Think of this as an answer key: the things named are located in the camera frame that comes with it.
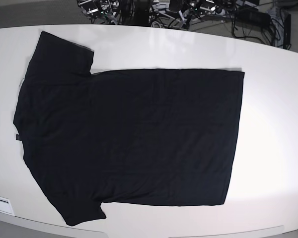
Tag black T-shirt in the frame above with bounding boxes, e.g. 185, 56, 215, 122
13, 32, 244, 226

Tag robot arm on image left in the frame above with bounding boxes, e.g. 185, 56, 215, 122
76, 0, 121, 25

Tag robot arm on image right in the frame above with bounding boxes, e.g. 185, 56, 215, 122
168, 0, 215, 27

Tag white power strip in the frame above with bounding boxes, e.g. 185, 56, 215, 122
183, 2, 226, 15

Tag black electronics box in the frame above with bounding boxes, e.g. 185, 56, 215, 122
235, 9, 271, 28

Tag white label plate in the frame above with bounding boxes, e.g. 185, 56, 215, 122
0, 197, 15, 216

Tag black floor cable bundle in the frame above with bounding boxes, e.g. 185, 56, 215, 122
119, 0, 189, 28

